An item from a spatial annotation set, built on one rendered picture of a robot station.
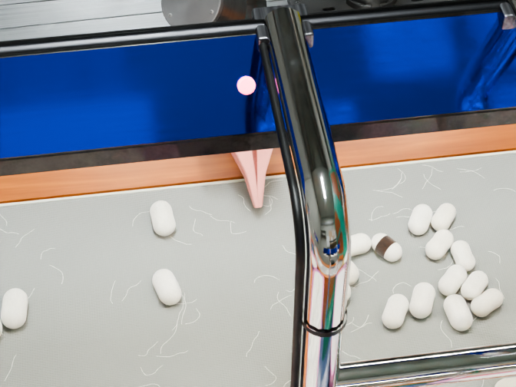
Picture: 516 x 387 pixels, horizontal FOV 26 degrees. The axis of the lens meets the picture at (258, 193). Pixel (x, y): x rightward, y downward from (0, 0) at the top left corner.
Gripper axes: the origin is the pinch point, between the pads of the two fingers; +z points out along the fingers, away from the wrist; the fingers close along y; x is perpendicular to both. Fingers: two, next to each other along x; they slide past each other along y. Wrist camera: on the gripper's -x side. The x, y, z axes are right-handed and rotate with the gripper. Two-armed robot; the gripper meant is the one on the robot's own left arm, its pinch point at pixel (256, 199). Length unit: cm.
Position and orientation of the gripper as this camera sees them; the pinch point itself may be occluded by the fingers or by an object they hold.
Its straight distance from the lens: 104.8
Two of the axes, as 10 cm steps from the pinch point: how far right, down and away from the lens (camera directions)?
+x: -0.8, 0.2, 10.0
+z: 1.1, 9.9, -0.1
